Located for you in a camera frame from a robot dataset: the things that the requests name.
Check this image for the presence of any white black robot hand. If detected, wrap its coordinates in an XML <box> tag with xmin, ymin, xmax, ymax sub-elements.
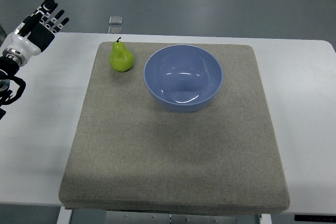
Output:
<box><xmin>3</xmin><ymin>0</ymin><xmax>69</xmax><ymax>65</ymax></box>

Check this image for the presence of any green pear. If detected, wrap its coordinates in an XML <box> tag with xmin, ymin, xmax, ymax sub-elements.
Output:
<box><xmin>109</xmin><ymin>37</ymin><xmax>134</xmax><ymax>72</ymax></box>

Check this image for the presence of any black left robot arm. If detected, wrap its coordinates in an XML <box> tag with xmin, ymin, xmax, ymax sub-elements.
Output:
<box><xmin>1</xmin><ymin>0</ymin><xmax>69</xmax><ymax>106</ymax></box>

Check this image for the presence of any blue bowl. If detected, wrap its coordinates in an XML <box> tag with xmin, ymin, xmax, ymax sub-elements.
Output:
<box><xmin>143</xmin><ymin>45</ymin><xmax>224</xmax><ymax>113</ymax></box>

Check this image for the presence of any lower metal floor plate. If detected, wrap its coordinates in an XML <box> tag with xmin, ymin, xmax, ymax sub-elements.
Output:
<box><xmin>108</xmin><ymin>26</ymin><xmax>122</xmax><ymax>34</ymax></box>

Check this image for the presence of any grey fabric mat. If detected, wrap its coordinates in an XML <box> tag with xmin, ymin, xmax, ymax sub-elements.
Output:
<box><xmin>59</xmin><ymin>42</ymin><xmax>290</xmax><ymax>215</ymax></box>

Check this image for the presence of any metal table frame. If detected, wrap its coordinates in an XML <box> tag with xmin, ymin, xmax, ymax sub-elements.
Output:
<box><xmin>56</xmin><ymin>207</ymin><xmax>272</xmax><ymax>223</ymax></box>

